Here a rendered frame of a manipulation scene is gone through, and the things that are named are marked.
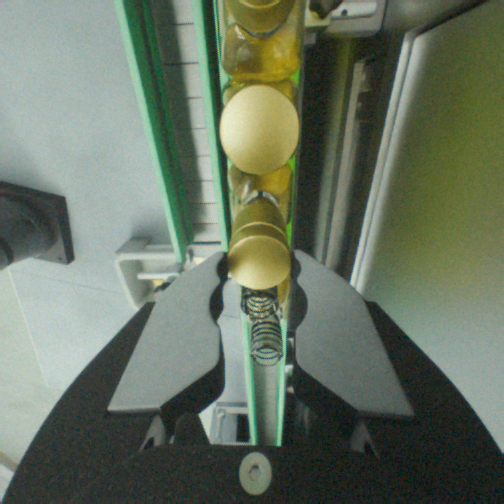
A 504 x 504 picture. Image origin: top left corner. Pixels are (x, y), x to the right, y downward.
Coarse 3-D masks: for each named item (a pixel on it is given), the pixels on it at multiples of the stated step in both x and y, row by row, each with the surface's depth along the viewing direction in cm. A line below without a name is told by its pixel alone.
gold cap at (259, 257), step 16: (256, 208) 14; (272, 208) 14; (240, 224) 13; (256, 224) 12; (272, 224) 12; (240, 240) 11; (256, 240) 11; (272, 240) 11; (240, 256) 12; (256, 256) 12; (272, 256) 12; (288, 256) 12; (240, 272) 12; (256, 272) 12; (272, 272) 12; (288, 272) 12; (256, 288) 13
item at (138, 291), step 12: (120, 264) 54; (132, 264) 58; (144, 264) 61; (156, 264) 61; (168, 264) 61; (192, 264) 61; (120, 276) 55; (132, 276) 58; (132, 288) 58; (144, 288) 63; (132, 300) 58; (144, 300) 62
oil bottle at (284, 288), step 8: (288, 280) 25; (240, 288) 25; (280, 288) 24; (288, 288) 25; (280, 296) 24; (288, 296) 25; (280, 304) 24; (288, 304) 25; (280, 312) 24; (288, 312) 26; (248, 320) 26; (280, 320) 25
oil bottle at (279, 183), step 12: (288, 168) 19; (228, 180) 19; (240, 180) 18; (252, 180) 18; (264, 180) 18; (276, 180) 18; (288, 180) 19; (228, 192) 20; (240, 192) 18; (252, 192) 18; (276, 192) 18; (288, 192) 19; (240, 204) 19; (288, 204) 19; (288, 216) 20
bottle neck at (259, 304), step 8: (248, 288) 18; (272, 288) 18; (248, 296) 17; (256, 296) 20; (264, 296) 17; (272, 296) 17; (240, 304) 18; (248, 304) 18; (256, 304) 19; (264, 304) 19; (272, 304) 17; (248, 312) 18; (256, 312) 18; (264, 312) 18; (272, 312) 18
